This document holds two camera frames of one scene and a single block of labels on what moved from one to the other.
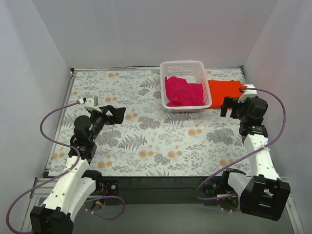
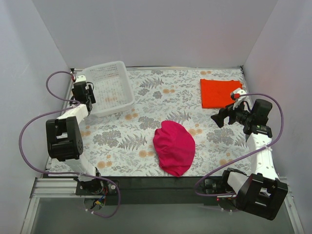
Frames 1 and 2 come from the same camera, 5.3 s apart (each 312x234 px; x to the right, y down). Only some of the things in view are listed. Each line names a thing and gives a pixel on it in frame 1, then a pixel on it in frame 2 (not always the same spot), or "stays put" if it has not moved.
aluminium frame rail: (38, 197) stays put
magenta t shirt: (180, 93) → (175, 146)
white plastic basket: (185, 86) → (111, 87)
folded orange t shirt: (219, 89) stays put
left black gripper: (107, 115) → (86, 90)
